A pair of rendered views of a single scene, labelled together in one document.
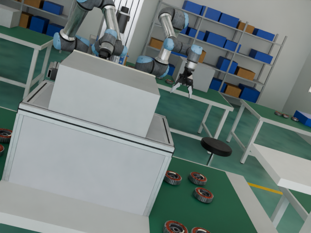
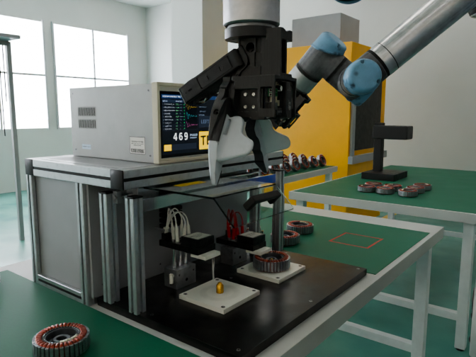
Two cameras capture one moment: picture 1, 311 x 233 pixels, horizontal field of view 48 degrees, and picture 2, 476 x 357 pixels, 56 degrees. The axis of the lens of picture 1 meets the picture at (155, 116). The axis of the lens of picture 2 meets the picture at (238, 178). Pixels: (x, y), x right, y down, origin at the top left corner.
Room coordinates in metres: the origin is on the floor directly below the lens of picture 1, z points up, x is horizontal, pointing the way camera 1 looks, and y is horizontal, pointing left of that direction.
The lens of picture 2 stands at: (2.76, -0.53, 1.24)
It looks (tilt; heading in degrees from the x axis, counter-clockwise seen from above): 8 degrees down; 138
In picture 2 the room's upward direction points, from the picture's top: straight up
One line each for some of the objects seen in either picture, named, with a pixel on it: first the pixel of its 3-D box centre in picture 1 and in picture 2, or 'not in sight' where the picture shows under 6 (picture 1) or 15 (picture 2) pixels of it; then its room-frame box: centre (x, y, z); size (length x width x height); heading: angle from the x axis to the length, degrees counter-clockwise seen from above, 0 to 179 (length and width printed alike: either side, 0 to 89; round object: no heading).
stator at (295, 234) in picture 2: (4, 135); (285, 237); (1.66, 0.72, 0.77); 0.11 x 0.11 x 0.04
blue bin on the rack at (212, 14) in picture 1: (208, 13); not in sight; (8.36, -0.35, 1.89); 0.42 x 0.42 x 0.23; 8
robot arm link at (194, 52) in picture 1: (194, 53); not in sight; (2.33, -0.10, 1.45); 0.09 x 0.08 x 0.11; 26
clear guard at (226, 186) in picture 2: not in sight; (212, 197); (1.91, 0.16, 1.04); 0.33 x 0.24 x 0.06; 10
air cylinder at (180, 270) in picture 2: not in sight; (180, 274); (1.77, 0.15, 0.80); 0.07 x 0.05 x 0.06; 100
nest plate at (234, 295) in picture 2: not in sight; (219, 294); (1.92, 0.18, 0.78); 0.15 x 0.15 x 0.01; 10
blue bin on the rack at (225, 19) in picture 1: (227, 20); not in sight; (8.44, -0.80, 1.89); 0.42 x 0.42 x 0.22; 10
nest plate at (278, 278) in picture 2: not in sight; (271, 268); (1.87, 0.42, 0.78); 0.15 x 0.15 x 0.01; 10
